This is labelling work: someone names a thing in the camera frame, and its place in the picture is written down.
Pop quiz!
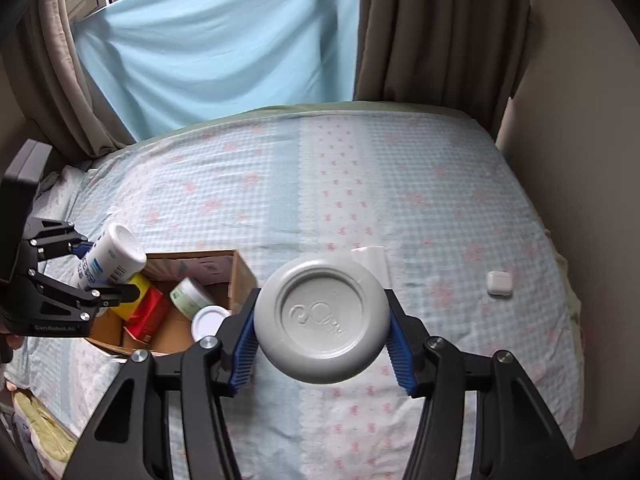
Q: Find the yellow tape roll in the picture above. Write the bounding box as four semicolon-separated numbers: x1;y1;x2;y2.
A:
112;273;151;321

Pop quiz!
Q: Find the white pill bottle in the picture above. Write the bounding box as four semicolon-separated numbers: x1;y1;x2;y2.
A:
70;222;146;290

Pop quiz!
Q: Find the red rectangular box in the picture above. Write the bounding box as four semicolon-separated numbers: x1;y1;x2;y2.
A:
124;286;171;344

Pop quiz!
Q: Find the pale green cream jar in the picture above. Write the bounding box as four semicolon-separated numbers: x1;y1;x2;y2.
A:
169;278;215;320

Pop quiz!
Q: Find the green jar white lid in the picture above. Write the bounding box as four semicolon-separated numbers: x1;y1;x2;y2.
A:
191;304;231;341

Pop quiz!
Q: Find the white earbuds case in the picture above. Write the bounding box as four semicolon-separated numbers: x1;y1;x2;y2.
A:
486;271;514;297

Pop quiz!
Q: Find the small white round jar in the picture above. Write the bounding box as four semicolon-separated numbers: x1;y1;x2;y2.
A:
254;256;390;385

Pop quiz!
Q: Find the white remote case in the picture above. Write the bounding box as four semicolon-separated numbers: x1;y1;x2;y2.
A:
350;246;392;289

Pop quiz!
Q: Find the person's left hand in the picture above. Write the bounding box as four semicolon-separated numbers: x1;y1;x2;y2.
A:
0;324;25;352

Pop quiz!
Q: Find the white pillow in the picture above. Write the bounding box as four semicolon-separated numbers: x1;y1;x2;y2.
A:
32;166;96;222

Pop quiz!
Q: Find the left brown curtain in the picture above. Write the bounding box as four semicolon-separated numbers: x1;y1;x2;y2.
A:
2;0;134;164

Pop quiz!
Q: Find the brown curtain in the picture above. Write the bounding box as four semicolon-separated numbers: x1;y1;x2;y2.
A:
354;0;529;134
2;0;134;164

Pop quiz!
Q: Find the cardboard box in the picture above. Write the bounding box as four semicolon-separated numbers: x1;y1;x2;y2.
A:
88;249;258;356

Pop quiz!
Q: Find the checkered floral bed sheet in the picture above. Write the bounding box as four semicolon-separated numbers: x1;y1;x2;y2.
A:
4;109;586;480

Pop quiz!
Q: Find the light blue hanging cloth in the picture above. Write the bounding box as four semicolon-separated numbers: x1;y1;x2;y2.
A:
73;0;359;141

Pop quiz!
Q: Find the right brown curtain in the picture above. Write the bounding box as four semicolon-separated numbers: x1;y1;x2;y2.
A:
354;0;529;134

